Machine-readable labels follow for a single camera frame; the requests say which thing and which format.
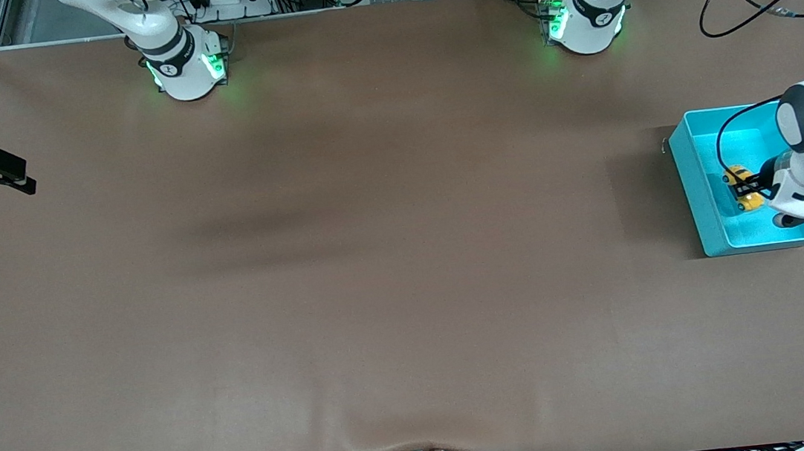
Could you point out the brown table mat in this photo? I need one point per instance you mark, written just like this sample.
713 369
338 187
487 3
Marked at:
413 329

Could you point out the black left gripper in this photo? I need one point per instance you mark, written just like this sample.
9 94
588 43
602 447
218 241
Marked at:
765 181

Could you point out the yellow beetle toy car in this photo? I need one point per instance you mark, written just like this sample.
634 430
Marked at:
749 203

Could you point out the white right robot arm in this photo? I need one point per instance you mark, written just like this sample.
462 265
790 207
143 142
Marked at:
184 69

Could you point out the turquoise plastic bin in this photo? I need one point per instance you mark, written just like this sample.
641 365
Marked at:
708 223

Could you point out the white power strip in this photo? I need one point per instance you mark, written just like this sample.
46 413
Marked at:
233 0

